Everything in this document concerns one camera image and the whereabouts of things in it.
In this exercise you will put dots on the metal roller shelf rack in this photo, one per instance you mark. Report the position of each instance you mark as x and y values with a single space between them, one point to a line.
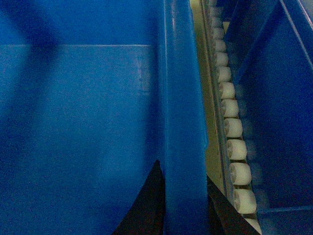
226 155

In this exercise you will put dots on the large blue plastic crate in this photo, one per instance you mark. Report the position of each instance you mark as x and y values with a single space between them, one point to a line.
92 94

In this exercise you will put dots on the blue crate right of rollers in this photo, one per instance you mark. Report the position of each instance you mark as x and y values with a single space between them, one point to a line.
270 49

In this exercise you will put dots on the right gripper black right-cam left finger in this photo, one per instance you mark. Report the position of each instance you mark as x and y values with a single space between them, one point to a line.
146 216

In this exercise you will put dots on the right gripper black right-cam right finger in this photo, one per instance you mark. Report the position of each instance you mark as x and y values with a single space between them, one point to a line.
223 218

